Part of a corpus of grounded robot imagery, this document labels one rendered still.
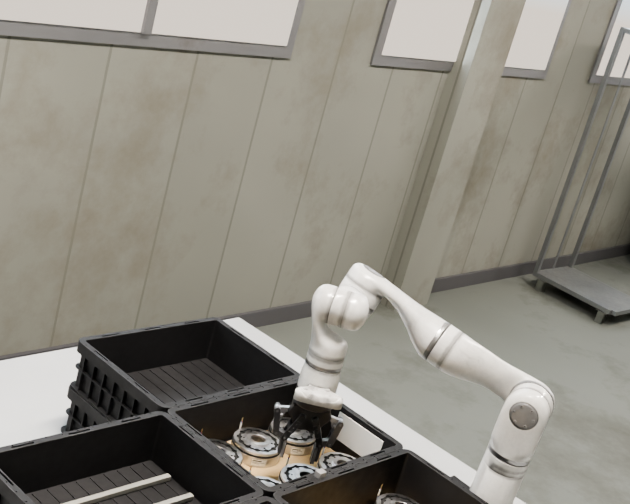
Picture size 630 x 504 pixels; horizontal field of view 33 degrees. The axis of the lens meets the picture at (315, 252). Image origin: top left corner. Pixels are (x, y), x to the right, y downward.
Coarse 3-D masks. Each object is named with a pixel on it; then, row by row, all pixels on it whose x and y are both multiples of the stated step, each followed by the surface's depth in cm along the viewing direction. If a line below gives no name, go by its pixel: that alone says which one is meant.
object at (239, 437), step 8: (240, 432) 220; (248, 432) 220; (264, 432) 222; (240, 440) 217; (272, 440) 220; (240, 448) 214; (248, 448) 214; (256, 448) 215; (264, 448) 216; (272, 448) 217; (264, 456) 214
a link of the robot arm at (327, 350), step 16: (320, 288) 196; (336, 288) 196; (320, 304) 195; (320, 320) 196; (320, 336) 197; (336, 336) 200; (320, 352) 197; (336, 352) 197; (320, 368) 198; (336, 368) 199
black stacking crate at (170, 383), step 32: (128, 352) 235; (160, 352) 242; (192, 352) 250; (224, 352) 250; (256, 352) 243; (96, 384) 220; (160, 384) 236; (192, 384) 240; (224, 384) 244; (128, 416) 215
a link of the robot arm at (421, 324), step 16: (352, 272) 226; (368, 272) 225; (368, 288) 224; (384, 288) 224; (400, 304) 223; (416, 304) 224; (416, 320) 222; (432, 320) 222; (416, 336) 222; (432, 336) 220
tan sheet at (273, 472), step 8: (328, 448) 229; (288, 456) 222; (296, 456) 223; (304, 456) 224; (320, 456) 225; (280, 464) 218; (312, 464) 221; (256, 472) 213; (264, 472) 214; (272, 472) 214
